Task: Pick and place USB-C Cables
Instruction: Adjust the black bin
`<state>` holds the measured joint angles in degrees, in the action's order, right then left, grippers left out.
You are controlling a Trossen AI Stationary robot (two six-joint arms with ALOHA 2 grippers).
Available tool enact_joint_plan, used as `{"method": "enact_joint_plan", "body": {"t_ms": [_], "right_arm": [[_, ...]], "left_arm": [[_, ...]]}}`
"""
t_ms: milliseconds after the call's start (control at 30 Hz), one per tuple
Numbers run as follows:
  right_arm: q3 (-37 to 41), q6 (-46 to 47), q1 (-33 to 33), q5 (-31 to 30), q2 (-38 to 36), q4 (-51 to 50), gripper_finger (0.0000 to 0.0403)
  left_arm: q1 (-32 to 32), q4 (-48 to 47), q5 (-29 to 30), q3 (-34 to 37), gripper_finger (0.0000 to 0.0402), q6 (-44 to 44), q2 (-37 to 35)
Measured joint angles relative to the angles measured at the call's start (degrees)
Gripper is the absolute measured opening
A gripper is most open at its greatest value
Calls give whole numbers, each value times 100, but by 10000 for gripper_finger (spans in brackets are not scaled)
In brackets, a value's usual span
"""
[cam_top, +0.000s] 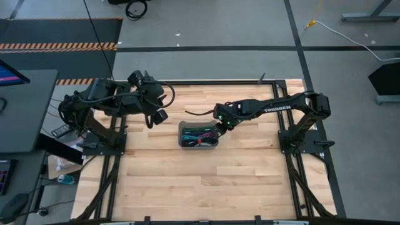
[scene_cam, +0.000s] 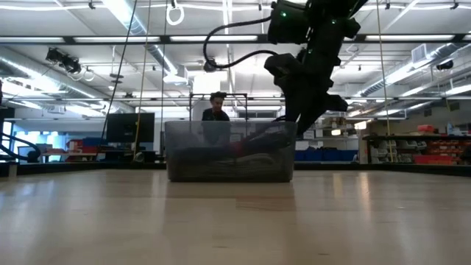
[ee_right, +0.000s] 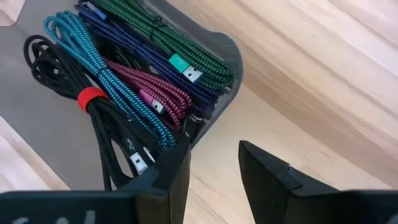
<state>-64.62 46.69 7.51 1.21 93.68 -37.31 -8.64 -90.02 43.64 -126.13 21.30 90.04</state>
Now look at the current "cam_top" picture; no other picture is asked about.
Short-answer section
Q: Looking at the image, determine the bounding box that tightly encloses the black hanging cable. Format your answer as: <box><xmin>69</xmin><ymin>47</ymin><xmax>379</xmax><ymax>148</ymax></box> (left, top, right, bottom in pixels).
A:
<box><xmin>82</xmin><ymin>0</ymin><xmax>114</xmax><ymax>80</ymax></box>

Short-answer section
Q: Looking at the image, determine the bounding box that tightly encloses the yellow hanging cable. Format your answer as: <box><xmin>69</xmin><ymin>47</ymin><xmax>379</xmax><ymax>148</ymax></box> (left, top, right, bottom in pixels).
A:
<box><xmin>304</xmin><ymin>0</ymin><xmax>323</xmax><ymax>31</ymax></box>

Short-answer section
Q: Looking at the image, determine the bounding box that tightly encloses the black box on grey stand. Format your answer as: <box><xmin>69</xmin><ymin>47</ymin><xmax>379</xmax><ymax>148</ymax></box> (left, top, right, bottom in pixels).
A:
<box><xmin>367</xmin><ymin>61</ymin><xmax>400</xmax><ymax>105</ymax></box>

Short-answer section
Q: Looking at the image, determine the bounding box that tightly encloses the coiled black floor cable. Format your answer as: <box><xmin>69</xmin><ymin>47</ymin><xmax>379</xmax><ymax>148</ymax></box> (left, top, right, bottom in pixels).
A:
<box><xmin>124</xmin><ymin>0</ymin><xmax>149</xmax><ymax>22</ymax></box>

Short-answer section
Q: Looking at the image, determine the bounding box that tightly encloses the white metal bracket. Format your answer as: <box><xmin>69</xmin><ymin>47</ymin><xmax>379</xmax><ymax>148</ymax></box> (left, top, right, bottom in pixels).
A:
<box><xmin>272</xmin><ymin>220</ymin><xmax>310</xmax><ymax>225</ymax></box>
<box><xmin>99</xmin><ymin>220</ymin><xmax>136</xmax><ymax>225</ymax></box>

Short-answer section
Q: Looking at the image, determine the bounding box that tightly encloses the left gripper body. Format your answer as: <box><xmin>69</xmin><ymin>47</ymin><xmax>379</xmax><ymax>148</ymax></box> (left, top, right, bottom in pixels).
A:
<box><xmin>127</xmin><ymin>70</ymin><xmax>169</xmax><ymax>126</ymax></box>

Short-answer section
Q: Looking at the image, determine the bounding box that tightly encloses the black hazard striped floor mat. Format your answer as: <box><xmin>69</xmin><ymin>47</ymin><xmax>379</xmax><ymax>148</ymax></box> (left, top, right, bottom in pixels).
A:
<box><xmin>0</xmin><ymin>17</ymin><xmax>123</xmax><ymax>86</ymax></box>

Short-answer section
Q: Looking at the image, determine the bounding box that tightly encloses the black computer desk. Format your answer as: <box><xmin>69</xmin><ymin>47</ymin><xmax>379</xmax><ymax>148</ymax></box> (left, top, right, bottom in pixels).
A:
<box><xmin>0</xmin><ymin>151</ymin><xmax>48</xmax><ymax>225</ymax></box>

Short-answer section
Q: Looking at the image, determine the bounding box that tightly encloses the grey desk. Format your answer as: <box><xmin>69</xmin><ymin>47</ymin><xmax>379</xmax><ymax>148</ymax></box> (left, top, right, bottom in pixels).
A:
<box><xmin>0</xmin><ymin>69</ymin><xmax>59</xmax><ymax>154</ymax></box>

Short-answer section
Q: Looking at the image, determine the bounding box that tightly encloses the computer monitor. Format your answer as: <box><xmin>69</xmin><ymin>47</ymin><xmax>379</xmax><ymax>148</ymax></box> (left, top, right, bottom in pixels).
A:
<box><xmin>0</xmin><ymin>59</ymin><xmax>31</xmax><ymax>88</ymax></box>

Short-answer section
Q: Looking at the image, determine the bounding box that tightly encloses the translucent grey plastic bin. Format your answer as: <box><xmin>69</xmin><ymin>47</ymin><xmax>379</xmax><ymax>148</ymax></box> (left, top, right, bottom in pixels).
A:
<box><xmin>177</xmin><ymin>120</ymin><xmax>220</xmax><ymax>151</ymax></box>

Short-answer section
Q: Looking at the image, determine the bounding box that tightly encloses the white floor cable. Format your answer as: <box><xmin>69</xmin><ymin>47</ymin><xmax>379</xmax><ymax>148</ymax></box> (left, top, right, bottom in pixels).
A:
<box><xmin>313</xmin><ymin>20</ymin><xmax>400</xmax><ymax>62</ymax></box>

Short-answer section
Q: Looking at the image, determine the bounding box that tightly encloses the green braided cable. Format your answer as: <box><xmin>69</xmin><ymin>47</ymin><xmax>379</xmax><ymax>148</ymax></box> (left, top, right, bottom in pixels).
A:
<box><xmin>182</xmin><ymin>126</ymin><xmax>215</xmax><ymax>133</ymax></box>

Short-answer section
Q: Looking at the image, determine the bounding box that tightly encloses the blue water bottle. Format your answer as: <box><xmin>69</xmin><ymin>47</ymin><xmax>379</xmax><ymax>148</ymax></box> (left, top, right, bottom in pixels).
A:
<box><xmin>57</xmin><ymin>174</ymin><xmax>76</xmax><ymax>186</ymax></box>

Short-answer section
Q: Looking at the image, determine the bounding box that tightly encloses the black keyboard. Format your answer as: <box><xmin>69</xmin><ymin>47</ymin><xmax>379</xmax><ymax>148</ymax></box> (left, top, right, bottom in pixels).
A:
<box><xmin>0</xmin><ymin>159</ymin><xmax>17</xmax><ymax>196</ymax></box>

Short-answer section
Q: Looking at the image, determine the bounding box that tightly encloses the black computer mouse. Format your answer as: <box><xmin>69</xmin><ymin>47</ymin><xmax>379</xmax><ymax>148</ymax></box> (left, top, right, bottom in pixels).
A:
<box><xmin>0</xmin><ymin>192</ymin><xmax>29</xmax><ymax>224</ymax></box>

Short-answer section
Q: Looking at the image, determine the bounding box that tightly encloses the black remote control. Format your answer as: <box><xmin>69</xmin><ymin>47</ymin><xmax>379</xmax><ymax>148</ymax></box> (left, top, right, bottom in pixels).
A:
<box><xmin>51</xmin><ymin>124</ymin><xmax>72</xmax><ymax>139</ymax></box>

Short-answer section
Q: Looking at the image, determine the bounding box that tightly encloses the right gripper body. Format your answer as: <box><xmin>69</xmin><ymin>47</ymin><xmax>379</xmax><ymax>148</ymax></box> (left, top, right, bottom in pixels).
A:
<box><xmin>214</xmin><ymin>101</ymin><xmax>243</xmax><ymax>132</ymax></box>

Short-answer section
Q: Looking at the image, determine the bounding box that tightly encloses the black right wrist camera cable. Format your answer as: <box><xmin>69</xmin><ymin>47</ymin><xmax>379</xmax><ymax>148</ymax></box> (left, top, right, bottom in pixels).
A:
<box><xmin>184</xmin><ymin>108</ymin><xmax>217</xmax><ymax>117</ymax></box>

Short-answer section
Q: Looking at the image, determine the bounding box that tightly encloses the grey table leg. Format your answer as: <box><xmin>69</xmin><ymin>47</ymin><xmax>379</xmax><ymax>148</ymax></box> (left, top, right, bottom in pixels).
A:
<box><xmin>341</xmin><ymin>0</ymin><xmax>400</xmax><ymax>23</ymax></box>

